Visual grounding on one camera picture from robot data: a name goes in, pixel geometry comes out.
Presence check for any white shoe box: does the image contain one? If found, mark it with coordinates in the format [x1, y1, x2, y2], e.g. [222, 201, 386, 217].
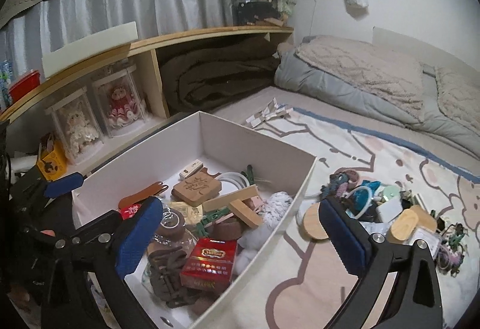
[72, 112, 317, 328]

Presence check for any yellow cartoon box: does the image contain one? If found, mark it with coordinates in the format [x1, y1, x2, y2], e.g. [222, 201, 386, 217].
[36, 133, 68, 181]

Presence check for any square carved wooden coaster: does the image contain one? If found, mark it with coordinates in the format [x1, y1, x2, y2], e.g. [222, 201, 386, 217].
[172, 171, 222, 207]

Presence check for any brown folded blanket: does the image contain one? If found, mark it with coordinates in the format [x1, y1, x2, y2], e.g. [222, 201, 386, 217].
[160, 35, 280, 112]

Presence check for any round wooden coaster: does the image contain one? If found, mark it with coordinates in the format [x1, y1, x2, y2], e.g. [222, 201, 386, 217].
[302, 203, 329, 241]

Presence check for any wooden shelf unit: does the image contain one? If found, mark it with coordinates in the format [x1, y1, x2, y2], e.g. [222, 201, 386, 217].
[1, 26, 293, 176]

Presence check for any white crumpled cloth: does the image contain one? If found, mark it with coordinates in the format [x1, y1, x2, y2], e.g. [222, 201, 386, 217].
[233, 191, 293, 276]

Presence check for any cartoon bear blanket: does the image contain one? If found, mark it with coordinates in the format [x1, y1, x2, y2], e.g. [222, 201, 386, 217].
[258, 103, 479, 328]

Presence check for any red lidded jar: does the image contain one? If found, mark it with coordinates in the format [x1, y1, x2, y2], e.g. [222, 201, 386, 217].
[9, 70, 40, 103]

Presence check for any beige pillow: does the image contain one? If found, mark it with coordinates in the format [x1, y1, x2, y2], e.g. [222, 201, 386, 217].
[295, 35, 425, 122]
[435, 67, 479, 135]

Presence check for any right beige pillow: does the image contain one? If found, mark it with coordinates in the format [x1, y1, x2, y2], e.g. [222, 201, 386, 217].
[435, 67, 479, 135]

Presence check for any white charger block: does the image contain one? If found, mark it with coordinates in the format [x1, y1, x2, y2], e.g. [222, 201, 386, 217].
[376, 198, 404, 223]

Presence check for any brown leather strap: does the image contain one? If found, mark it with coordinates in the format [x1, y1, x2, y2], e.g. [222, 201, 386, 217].
[117, 181, 170, 210]

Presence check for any white headboard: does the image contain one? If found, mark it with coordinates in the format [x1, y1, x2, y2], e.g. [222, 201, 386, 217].
[373, 26, 479, 80]

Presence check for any grey curtain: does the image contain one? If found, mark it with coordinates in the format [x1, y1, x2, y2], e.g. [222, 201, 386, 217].
[1, 0, 240, 78]

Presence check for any grey duvet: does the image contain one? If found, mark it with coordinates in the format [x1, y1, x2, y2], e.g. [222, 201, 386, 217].
[274, 35, 479, 157]

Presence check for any small wooden block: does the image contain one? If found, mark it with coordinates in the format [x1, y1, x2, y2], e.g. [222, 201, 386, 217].
[228, 200, 263, 229]

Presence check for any red cigarette box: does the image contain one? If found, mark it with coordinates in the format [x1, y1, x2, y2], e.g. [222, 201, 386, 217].
[180, 238, 238, 294]

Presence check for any red sachet packet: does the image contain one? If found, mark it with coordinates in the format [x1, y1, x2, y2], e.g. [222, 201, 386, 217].
[120, 203, 142, 220]

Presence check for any white ring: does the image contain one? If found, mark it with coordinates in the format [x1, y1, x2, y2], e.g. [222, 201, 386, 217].
[217, 171, 251, 189]

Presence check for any person's left hand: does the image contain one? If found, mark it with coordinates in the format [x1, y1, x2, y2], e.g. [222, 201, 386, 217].
[41, 230, 55, 237]

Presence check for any left beige pillow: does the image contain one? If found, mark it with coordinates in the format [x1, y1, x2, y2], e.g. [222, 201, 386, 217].
[295, 35, 425, 122]

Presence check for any green clothespin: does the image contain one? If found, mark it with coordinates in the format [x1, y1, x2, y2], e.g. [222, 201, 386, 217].
[241, 165, 256, 185]
[195, 207, 232, 238]

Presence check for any pink plastic clip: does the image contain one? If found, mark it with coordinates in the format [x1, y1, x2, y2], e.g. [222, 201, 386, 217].
[243, 196, 264, 213]

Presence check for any doll in display case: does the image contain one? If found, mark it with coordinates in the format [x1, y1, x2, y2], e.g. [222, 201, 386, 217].
[93, 63, 150, 138]

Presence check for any brown tape roll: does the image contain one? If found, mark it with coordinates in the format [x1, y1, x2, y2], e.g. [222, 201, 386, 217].
[153, 208, 197, 253]
[211, 218, 242, 241]

